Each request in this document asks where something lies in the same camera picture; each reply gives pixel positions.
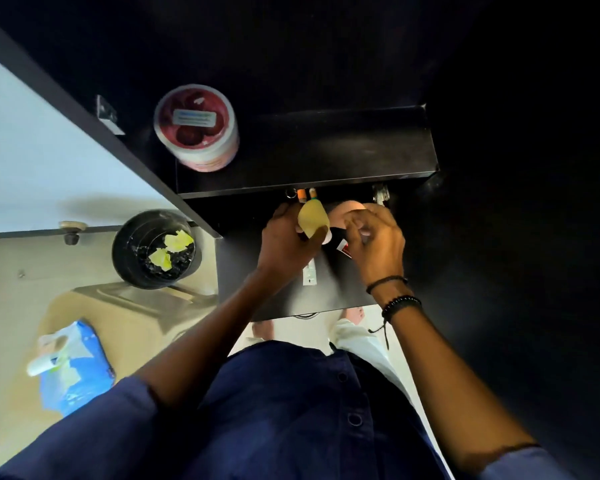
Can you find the person's right foot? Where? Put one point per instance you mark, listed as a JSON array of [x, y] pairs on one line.
[[354, 315]]

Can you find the person's right forearm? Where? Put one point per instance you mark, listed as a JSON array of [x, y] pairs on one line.
[[455, 384]]

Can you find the person's left forearm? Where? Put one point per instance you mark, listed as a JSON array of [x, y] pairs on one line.
[[205, 339]]

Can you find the person's left foot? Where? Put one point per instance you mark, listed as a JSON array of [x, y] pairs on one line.
[[262, 330]]

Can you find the crumpled yellow wipe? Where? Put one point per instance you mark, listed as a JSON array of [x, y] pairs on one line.
[[160, 259], [178, 241]]

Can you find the person's left hand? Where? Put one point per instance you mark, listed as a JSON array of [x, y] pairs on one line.
[[282, 244]]

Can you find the white cabinet door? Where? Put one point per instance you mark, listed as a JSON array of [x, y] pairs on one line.
[[40, 169]]

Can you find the blue wipes packet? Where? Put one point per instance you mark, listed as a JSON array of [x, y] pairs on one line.
[[87, 384]]

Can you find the silver cabinet hinge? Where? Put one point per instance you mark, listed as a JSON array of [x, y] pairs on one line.
[[381, 194]]

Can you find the black waste bin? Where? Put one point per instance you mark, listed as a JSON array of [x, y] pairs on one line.
[[130, 244]]

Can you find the person's right hand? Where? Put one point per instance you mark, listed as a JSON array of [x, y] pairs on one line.
[[380, 244]]

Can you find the small white roll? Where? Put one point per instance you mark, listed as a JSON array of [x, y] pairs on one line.
[[42, 365]]

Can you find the black cabinet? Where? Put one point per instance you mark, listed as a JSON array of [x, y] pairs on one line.
[[505, 194]]

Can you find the orange lip balm stick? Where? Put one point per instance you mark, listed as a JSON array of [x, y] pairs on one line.
[[301, 195]]

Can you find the red cream jar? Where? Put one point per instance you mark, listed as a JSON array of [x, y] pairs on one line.
[[196, 127]]

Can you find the pink makeup sponge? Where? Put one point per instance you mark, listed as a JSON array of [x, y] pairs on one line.
[[340, 217]]

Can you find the person's foot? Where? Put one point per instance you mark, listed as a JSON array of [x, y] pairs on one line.
[[354, 315], [262, 330]]

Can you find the round metal door knob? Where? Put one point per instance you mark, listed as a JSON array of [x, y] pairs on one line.
[[72, 232]]

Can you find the red tube with white cap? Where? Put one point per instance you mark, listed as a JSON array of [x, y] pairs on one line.
[[343, 248]]

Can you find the yellow makeup sponge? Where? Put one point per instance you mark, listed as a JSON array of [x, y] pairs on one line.
[[313, 217]]

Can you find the white tube with teal cap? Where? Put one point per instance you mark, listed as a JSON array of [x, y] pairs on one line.
[[309, 273]]

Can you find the navy blue shirt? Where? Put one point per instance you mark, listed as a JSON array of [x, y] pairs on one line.
[[290, 419]]

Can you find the small green bottle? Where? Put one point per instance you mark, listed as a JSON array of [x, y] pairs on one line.
[[313, 193]]

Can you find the beige plastic stool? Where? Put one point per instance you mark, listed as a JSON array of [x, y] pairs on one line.
[[130, 324]]

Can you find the black shelf board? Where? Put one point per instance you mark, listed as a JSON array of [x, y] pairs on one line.
[[340, 144]]

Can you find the silver door hinge bracket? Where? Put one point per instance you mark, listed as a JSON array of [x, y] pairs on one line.
[[109, 115]]

